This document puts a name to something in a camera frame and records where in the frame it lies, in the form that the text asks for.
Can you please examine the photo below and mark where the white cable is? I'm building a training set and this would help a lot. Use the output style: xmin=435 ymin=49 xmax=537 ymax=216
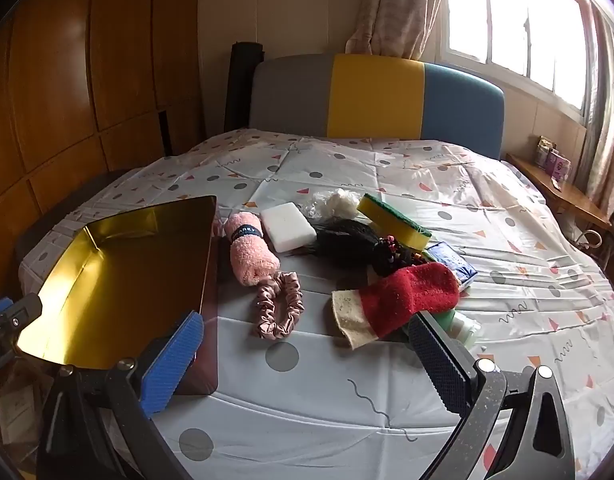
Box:
xmin=562 ymin=210 xmax=603 ymax=256

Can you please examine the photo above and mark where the window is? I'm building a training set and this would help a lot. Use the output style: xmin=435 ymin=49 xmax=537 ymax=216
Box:
xmin=439 ymin=0 xmax=603 ymax=126

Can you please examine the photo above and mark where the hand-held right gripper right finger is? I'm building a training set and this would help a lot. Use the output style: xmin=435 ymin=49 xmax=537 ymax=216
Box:
xmin=408 ymin=310 xmax=575 ymax=480

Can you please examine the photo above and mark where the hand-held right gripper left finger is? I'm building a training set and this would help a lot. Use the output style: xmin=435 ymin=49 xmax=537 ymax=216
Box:
xmin=37 ymin=310 xmax=218 ymax=480

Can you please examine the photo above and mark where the purple small box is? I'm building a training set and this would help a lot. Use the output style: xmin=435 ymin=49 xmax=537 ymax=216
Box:
xmin=547 ymin=149 xmax=573 ymax=181

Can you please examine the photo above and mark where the wooden wardrobe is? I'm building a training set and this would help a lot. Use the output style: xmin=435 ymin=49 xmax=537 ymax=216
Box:
xmin=0 ymin=0 xmax=208 ymax=301

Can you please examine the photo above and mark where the red fuzzy sock beige cuff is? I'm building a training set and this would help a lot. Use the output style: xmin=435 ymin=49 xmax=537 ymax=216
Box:
xmin=331 ymin=262 xmax=460 ymax=351

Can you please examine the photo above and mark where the wooden bedside table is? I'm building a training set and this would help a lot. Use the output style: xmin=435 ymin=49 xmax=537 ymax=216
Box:
xmin=504 ymin=152 xmax=613 ymax=231

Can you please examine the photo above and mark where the black rolled mat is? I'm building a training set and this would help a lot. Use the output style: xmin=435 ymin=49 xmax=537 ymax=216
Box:
xmin=224 ymin=41 xmax=265 ymax=133

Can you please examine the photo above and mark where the pink towel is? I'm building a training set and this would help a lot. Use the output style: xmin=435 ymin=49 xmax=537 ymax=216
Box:
xmin=224 ymin=212 xmax=283 ymax=288

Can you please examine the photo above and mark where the yellow green scouring sponge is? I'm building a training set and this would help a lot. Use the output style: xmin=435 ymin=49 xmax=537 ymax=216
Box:
xmin=356 ymin=192 xmax=434 ymax=252

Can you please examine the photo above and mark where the white printed bed sheet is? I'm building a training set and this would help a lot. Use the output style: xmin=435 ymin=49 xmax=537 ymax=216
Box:
xmin=19 ymin=127 xmax=614 ymax=480

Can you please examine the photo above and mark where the pink satin scrunchie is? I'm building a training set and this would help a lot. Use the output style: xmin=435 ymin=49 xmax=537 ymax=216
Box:
xmin=252 ymin=271 xmax=305 ymax=343

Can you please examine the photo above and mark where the black mesh net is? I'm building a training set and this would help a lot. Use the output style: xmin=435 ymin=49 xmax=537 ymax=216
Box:
xmin=299 ymin=220 xmax=383 ymax=271

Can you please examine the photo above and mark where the blue tissue pack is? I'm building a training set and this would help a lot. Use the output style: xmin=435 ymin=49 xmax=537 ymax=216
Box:
xmin=422 ymin=241 xmax=480 ymax=293

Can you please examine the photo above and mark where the pink patterned curtain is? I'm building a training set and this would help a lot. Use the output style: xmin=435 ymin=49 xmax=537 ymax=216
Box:
xmin=344 ymin=0 xmax=448 ymax=61

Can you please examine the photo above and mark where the dark red gold-lined box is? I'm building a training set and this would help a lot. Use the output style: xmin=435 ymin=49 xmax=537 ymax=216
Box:
xmin=14 ymin=195 xmax=220 ymax=396

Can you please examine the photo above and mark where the grey yellow blue headboard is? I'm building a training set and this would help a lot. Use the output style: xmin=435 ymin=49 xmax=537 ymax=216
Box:
xmin=249 ymin=53 xmax=505 ymax=161

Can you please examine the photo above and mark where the white sponge block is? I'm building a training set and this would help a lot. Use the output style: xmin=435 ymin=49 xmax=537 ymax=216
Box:
xmin=260 ymin=202 xmax=318 ymax=252

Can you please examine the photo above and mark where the pale small box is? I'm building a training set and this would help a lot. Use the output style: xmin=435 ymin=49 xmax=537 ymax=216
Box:
xmin=536 ymin=136 xmax=555 ymax=168

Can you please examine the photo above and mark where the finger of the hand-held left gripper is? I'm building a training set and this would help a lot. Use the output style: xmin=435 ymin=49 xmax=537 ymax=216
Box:
xmin=0 ymin=294 xmax=42 ymax=347

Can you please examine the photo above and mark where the grey side curtain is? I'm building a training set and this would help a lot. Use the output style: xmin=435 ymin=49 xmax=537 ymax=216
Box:
xmin=584 ymin=0 xmax=614 ymax=221

